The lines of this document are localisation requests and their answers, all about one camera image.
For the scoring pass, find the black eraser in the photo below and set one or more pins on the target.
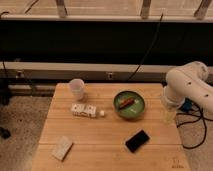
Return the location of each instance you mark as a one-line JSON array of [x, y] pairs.
[[137, 140]]

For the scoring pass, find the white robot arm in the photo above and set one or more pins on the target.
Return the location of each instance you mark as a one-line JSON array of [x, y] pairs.
[[186, 81]]

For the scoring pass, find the white sponge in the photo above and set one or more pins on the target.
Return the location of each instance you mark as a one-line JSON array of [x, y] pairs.
[[61, 148]]

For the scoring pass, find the brown sausage in bowl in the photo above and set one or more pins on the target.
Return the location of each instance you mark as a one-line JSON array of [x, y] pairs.
[[126, 102]]

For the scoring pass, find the green bowl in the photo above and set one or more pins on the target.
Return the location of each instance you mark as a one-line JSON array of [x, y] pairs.
[[129, 105]]

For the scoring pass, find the clear plastic cup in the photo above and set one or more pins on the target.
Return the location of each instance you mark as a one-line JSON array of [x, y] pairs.
[[77, 88]]

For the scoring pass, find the blue power box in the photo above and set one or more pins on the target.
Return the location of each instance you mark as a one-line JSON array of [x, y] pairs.
[[187, 105]]

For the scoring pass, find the black object at left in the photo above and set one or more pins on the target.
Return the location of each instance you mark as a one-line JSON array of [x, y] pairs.
[[4, 133]]

